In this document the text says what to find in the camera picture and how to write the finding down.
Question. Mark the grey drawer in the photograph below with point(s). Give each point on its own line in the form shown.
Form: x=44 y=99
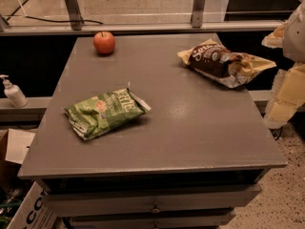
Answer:
x=152 y=201
x=194 y=219

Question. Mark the open cardboard box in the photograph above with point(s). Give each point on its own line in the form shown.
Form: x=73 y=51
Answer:
x=14 y=145

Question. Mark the brown chip bag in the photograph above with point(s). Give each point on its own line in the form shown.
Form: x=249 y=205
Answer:
x=231 y=69

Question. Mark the white printed cardboard box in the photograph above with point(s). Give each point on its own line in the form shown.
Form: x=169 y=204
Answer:
x=33 y=214

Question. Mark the white pump bottle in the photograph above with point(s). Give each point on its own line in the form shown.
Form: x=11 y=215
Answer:
x=13 y=93

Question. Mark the top grey drawer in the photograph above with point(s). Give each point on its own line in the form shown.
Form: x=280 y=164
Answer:
x=152 y=201

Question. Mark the metal railing frame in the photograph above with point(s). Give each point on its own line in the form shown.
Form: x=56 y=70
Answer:
x=85 y=17

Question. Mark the red apple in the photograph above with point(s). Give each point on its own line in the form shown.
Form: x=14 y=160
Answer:
x=104 y=42

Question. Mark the grey drawer cabinet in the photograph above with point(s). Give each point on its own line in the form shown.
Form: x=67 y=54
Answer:
x=196 y=134

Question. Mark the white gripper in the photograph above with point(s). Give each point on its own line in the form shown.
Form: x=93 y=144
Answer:
x=295 y=37

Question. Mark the lower grey drawer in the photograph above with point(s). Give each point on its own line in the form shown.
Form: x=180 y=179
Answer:
x=194 y=219

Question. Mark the green jalapeno chip bag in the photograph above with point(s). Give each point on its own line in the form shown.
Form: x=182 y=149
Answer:
x=102 y=113

